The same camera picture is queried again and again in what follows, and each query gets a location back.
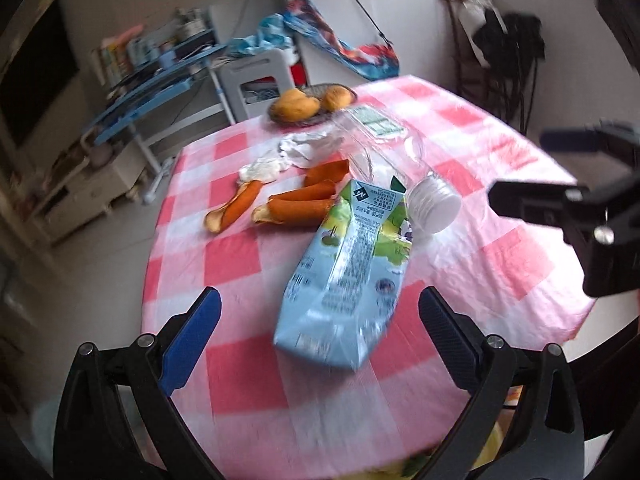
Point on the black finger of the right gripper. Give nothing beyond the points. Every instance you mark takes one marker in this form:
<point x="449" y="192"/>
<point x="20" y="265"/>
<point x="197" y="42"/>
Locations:
<point x="531" y="200"/>

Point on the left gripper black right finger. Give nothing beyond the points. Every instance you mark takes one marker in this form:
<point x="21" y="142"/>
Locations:
<point x="459" y="342"/>

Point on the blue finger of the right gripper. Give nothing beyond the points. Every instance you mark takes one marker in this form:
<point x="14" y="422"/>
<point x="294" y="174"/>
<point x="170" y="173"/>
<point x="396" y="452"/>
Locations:
<point x="572" y="140"/>

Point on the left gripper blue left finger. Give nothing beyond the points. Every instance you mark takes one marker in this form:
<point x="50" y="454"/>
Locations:
<point x="188" y="334"/>

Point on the light blue drink carton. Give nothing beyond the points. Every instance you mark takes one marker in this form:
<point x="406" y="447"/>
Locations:
<point x="343" y="293"/>

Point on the clear plastic bottle white cap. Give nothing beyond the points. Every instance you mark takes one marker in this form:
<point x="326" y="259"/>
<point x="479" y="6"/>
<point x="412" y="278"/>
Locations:
<point x="384" y="151"/>

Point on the white tissue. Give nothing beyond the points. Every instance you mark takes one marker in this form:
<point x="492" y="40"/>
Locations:
<point x="264" y="169"/>

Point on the white plastic bag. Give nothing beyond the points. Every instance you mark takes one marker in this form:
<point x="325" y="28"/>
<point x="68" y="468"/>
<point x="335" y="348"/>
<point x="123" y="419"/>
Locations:
<point x="306" y="150"/>

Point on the dark folding chair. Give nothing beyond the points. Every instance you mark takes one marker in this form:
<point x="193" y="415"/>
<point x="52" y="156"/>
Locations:
<point x="506" y="89"/>

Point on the white bag on chair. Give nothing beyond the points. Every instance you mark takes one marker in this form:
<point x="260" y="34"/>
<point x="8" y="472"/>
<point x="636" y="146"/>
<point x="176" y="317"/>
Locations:
<point x="472" y="17"/>

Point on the pink checkered tablecloth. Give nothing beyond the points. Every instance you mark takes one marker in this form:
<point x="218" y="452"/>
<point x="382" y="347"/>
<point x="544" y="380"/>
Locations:
<point x="320" y="365"/>

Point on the colourful hanging bag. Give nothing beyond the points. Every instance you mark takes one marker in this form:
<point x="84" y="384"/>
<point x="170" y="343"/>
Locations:
<point x="370" y="61"/>

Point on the cream TV cabinet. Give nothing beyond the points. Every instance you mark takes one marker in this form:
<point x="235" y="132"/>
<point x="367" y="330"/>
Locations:
<point x="84" y="193"/>

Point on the white sideboard cabinet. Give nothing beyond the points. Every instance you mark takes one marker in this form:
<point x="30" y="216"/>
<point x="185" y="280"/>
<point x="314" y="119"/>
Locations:
<point x="419" y="30"/>

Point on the pink kettlebell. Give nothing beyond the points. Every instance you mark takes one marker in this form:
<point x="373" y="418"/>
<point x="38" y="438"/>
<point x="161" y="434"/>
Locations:
<point x="99" y="155"/>

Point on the yellow mango right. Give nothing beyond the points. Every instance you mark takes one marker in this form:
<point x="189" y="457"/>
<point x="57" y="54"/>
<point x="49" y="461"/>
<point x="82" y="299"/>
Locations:
<point x="336" y="97"/>

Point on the yellow mango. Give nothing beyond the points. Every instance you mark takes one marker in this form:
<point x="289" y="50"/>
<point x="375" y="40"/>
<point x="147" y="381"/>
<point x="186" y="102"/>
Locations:
<point x="336" y="97"/>
<point x="294" y="105"/>

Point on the yellow mango left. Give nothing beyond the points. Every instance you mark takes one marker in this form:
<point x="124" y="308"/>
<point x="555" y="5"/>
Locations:
<point x="294" y="105"/>

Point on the blue children's study desk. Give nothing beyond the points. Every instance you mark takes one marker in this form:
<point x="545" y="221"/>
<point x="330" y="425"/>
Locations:
<point x="169" y="76"/>

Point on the light blue crumpled cloth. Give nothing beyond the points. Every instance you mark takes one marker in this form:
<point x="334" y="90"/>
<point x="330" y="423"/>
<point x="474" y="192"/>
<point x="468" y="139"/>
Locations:
<point x="270" y="34"/>

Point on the row of books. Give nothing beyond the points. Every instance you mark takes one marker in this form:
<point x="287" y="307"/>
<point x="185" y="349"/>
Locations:
<point x="119" y="57"/>

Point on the pen holder cup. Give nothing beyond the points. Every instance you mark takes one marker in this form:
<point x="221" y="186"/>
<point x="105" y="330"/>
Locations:
<point x="190" y="22"/>

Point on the black wall television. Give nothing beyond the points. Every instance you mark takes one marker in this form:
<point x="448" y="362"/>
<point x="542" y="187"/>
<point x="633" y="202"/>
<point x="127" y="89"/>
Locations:
<point x="41" y="69"/>

